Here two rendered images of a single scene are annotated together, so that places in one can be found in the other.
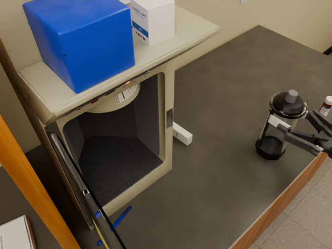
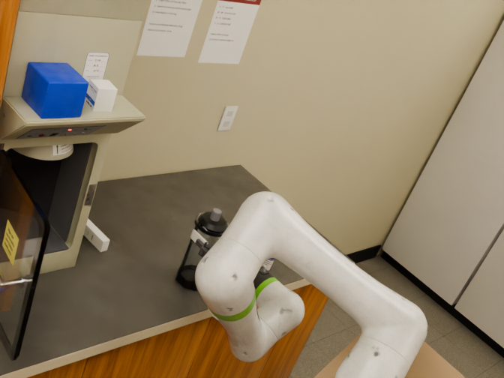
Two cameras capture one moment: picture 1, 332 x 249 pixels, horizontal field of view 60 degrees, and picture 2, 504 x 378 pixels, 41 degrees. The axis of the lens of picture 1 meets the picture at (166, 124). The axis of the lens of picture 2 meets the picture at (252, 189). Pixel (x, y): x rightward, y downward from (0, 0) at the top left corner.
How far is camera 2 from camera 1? 117 cm
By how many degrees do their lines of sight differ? 22
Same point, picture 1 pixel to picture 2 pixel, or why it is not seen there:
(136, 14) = (90, 89)
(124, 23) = (82, 90)
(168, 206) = (58, 294)
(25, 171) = not seen: outside the picture
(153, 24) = (100, 98)
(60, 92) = (31, 115)
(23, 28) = (20, 74)
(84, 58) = (55, 100)
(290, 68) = not seen: hidden behind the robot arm
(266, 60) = (230, 202)
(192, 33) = (124, 114)
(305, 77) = not seen: hidden behind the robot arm
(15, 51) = (9, 85)
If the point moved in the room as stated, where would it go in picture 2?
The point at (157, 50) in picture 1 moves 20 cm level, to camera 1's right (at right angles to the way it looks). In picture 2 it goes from (97, 115) to (178, 140)
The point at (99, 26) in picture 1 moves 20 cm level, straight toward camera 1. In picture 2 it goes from (69, 87) to (71, 130)
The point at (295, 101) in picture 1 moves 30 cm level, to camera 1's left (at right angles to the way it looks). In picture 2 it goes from (219, 220) to (121, 192)
